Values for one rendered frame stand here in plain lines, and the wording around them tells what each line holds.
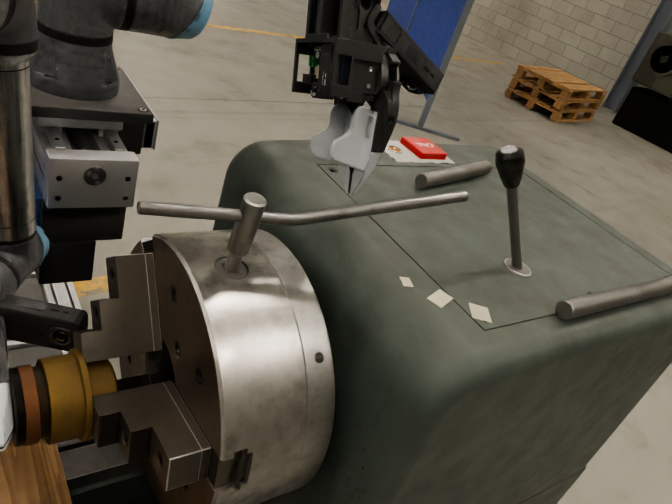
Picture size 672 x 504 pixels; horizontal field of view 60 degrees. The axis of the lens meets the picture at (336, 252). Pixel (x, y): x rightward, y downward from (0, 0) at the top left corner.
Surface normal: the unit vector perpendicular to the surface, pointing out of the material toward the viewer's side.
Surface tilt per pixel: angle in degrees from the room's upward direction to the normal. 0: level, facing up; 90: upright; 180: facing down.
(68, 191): 90
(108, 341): 50
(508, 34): 90
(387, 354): 67
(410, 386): 74
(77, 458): 0
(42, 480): 0
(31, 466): 0
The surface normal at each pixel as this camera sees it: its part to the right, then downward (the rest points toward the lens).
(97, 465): 0.30, -0.81
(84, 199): 0.50, 0.58
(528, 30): -0.73, 0.15
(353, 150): 0.58, 0.32
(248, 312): 0.48, -0.50
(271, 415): 0.59, 0.10
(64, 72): 0.20, 0.29
